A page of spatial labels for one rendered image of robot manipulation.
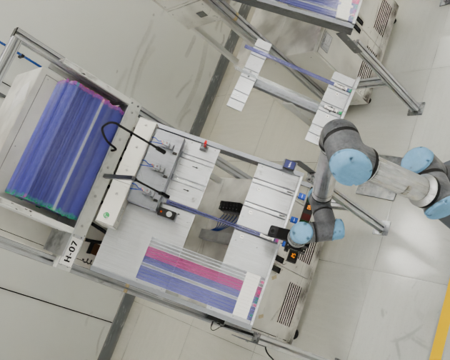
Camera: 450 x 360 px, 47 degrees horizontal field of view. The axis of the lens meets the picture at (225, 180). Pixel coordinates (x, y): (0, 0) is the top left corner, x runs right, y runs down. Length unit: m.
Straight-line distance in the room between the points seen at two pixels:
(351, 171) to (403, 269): 1.22
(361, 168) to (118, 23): 2.82
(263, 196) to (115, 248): 0.67
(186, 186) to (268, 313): 0.83
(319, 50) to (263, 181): 0.93
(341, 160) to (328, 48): 1.48
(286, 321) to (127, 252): 0.99
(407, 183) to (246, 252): 0.78
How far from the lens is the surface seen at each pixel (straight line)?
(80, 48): 3.91
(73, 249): 2.23
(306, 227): 1.87
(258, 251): 2.23
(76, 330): 4.02
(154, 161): 2.27
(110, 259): 2.28
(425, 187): 1.82
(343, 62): 3.07
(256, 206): 2.26
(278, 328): 2.79
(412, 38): 3.46
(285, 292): 2.78
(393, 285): 2.73
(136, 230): 2.27
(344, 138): 1.61
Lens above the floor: 2.30
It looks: 37 degrees down
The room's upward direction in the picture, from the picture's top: 59 degrees counter-clockwise
